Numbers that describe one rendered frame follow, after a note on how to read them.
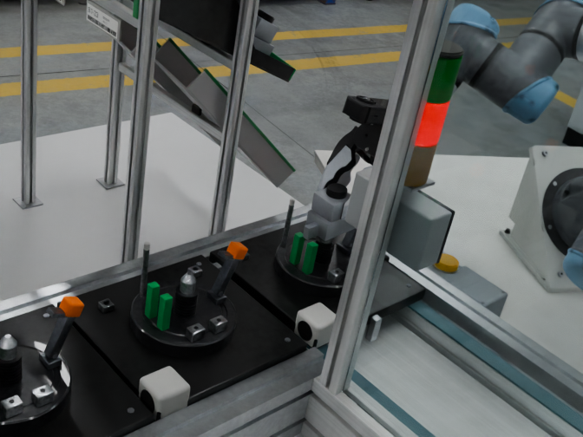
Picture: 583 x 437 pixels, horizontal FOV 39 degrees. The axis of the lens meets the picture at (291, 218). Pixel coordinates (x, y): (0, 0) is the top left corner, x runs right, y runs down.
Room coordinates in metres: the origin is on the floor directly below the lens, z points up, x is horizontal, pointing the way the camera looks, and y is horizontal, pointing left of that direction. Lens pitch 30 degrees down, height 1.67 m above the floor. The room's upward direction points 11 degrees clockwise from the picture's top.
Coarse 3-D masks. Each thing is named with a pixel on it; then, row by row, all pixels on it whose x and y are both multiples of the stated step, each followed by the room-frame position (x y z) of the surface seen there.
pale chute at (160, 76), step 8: (128, 24) 1.36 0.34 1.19; (128, 32) 1.36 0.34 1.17; (136, 32) 1.37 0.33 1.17; (128, 40) 1.36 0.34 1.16; (128, 48) 1.37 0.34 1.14; (160, 72) 1.27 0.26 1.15; (160, 80) 1.27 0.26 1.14; (168, 80) 1.28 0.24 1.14; (168, 88) 1.28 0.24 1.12; (176, 88) 1.29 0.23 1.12; (176, 96) 1.29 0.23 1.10; (184, 96) 1.30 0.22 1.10; (192, 104) 1.31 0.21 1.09
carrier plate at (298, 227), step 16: (304, 224) 1.18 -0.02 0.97; (256, 240) 1.10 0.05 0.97; (272, 240) 1.11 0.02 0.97; (256, 256) 1.06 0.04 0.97; (272, 256) 1.07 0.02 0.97; (240, 272) 1.01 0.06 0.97; (256, 272) 1.01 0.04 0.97; (272, 272) 1.02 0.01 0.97; (256, 288) 0.98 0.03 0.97; (272, 288) 0.98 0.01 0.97; (288, 288) 0.99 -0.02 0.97; (272, 304) 0.95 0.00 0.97; (288, 304) 0.95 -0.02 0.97; (304, 304) 0.96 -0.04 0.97; (336, 304) 0.97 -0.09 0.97; (288, 320) 0.92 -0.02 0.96
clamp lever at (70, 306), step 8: (64, 304) 0.74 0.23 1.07; (72, 304) 0.73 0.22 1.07; (80, 304) 0.74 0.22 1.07; (48, 312) 0.72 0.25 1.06; (56, 312) 0.72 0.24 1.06; (64, 312) 0.73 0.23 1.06; (72, 312) 0.73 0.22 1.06; (80, 312) 0.74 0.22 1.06; (64, 320) 0.73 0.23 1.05; (72, 320) 0.74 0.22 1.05; (56, 328) 0.73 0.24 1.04; (64, 328) 0.73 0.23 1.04; (56, 336) 0.72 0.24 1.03; (64, 336) 0.73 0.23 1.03; (48, 344) 0.73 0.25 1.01; (56, 344) 0.72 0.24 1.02; (48, 352) 0.72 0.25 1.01; (56, 352) 0.72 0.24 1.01
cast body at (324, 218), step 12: (324, 192) 1.05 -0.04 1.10; (336, 192) 1.04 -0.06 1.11; (348, 192) 1.06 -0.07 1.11; (312, 204) 1.05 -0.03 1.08; (324, 204) 1.03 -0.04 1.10; (336, 204) 1.03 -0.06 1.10; (312, 216) 1.04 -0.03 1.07; (324, 216) 1.03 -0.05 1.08; (336, 216) 1.03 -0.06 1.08; (312, 228) 1.02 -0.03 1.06; (324, 228) 1.02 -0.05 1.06; (336, 228) 1.03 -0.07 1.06; (348, 228) 1.05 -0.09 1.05; (324, 240) 1.02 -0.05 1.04
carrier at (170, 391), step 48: (144, 288) 0.88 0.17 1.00; (192, 288) 0.86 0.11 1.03; (240, 288) 0.97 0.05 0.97; (96, 336) 0.81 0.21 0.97; (144, 336) 0.81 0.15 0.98; (192, 336) 0.81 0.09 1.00; (240, 336) 0.86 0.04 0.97; (288, 336) 0.88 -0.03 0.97; (144, 384) 0.72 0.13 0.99; (192, 384) 0.75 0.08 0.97
